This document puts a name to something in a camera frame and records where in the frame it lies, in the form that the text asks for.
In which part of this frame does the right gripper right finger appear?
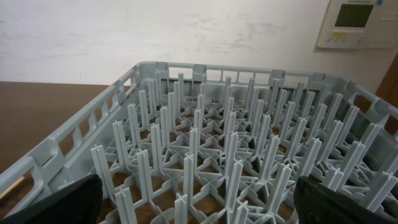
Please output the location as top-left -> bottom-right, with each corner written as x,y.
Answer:
294,176 -> 395,224

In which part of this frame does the grey dishwasher rack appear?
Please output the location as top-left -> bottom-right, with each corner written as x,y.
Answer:
1,62 -> 397,223

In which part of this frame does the wooden chopstick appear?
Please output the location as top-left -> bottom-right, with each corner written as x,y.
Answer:
0,176 -> 25,199

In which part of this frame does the wall control panel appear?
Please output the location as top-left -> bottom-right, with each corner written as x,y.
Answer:
317,0 -> 397,49

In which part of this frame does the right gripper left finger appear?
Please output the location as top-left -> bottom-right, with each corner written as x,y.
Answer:
1,174 -> 103,224

